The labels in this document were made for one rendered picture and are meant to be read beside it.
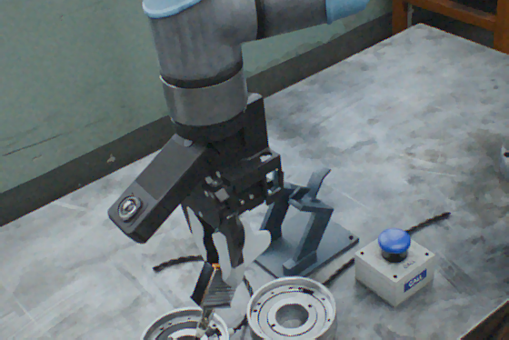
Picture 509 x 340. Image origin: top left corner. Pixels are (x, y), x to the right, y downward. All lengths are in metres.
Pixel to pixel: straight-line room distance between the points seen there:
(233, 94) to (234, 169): 0.09
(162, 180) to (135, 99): 1.92
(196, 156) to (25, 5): 1.69
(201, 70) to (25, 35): 1.75
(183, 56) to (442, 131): 0.69
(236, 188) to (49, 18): 1.72
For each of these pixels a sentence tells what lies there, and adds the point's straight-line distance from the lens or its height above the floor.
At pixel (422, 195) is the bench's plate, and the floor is 0.80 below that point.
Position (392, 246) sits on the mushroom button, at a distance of 0.87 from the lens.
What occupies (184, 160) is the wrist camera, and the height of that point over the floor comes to 1.10.
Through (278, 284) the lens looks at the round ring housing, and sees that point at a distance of 0.89.
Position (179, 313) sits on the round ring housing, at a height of 0.84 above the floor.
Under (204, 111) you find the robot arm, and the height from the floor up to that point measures 1.15.
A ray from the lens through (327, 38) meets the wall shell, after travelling 3.05.
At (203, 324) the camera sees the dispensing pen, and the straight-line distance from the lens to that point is 0.79.
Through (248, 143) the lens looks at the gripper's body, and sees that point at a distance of 0.68.
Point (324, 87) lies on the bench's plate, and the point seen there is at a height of 0.80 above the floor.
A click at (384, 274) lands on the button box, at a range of 0.88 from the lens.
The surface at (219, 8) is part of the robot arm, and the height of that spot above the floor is 1.24.
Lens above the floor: 1.47
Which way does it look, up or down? 35 degrees down
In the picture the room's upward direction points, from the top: 7 degrees counter-clockwise
